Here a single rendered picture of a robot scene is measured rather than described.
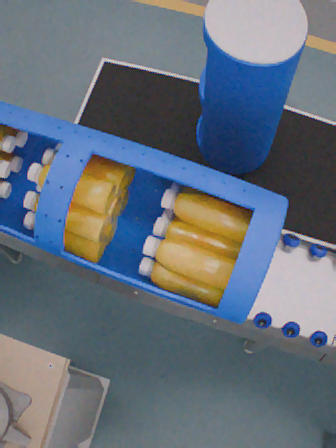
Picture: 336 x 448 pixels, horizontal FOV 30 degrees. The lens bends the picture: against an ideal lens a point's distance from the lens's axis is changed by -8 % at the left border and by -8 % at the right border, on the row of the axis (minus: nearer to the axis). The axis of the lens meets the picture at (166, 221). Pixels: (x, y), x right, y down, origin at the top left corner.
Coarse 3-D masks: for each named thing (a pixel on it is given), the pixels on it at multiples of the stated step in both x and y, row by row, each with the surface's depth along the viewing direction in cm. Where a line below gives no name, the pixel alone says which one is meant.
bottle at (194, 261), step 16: (176, 240) 134; (160, 256) 133; (176, 256) 132; (192, 256) 132; (208, 256) 132; (224, 256) 133; (176, 272) 134; (192, 272) 132; (208, 272) 132; (224, 272) 131; (224, 288) 133
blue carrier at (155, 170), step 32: (32, 128) 131; (64, 128) 133; (32, 160) 155; (64, 160) 127; (128, 160) 129; (160, 160) 131; (64, 192) 126; (160, 192) 150; (224, 192) 127; (256, 192) 129; (0, 224) 136; (64, 224) 129; (128, 224) 152; (256, 224) 124; (64, 256) 135; (128, 256) 149; (256, 256) 122; (256, 288) 123
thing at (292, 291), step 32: (32, 256) 162; (288, 256) 153; (128, 288) 156; (288, 288) 151; (320, 288) 151; (192, 320) 158; (224, 320) 152; (288, 320) 149; (320, 320) 148; (320, 352) 150
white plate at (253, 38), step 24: (216, 0) 160; (240, 0) 160; (264, 0) 160; (288, 0) 160; (216, 24) 158; (240, 24) 158; (264, 24) 158; (288, 24) 158; (240, 48) 156; (264, 48) 156; (288, 48) 156
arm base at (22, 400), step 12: (0, 384) 130; (12, 396) 130; (24, 396) 130; (12, 408) 129; (24, 408) 130; (12, 420) 128; (12, 432) 127; (24, 432) 129; (0, 444) 128; (24, 444) 127
